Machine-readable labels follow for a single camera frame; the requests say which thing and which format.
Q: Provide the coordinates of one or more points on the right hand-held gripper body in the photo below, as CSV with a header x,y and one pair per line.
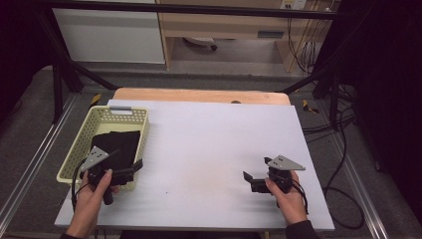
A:
x,y
285,163

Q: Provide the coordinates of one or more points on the aluminium floor rail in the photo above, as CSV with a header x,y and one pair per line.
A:
x,y
33,162
361,189

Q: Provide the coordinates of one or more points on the white cabinet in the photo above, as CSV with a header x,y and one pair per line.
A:
x,y
109,36

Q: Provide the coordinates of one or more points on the person's left hand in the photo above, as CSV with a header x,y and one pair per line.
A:
x,y
88,207

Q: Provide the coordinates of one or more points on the black cloth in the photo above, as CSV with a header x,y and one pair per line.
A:
x,y
121,146

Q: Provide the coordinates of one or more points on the yellow black floor tape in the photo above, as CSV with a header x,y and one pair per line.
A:
x,y
309,107
95,99

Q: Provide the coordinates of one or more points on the person's right hand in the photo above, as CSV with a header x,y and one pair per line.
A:
x,y
292,205

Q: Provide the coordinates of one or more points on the white wall socket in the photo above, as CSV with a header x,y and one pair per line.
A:
x,y
293,4

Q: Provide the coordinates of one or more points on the light wooden desk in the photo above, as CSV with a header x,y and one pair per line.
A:
x,y
212,28

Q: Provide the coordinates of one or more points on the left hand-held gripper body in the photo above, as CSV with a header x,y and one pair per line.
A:
x,y
94,157

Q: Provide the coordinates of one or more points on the pale yellow plastic basket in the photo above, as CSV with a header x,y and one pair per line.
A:
x,y
99,117

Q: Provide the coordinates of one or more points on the white table board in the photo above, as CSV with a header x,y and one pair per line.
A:
x,y
199,166

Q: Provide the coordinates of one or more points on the wooden table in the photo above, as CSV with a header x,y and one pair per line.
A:
x,y
185,95

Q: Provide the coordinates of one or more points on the black metal frame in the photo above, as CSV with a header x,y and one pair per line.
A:
x,y
199,9

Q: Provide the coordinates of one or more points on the white power strip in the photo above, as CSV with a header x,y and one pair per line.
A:
x,y
200,41

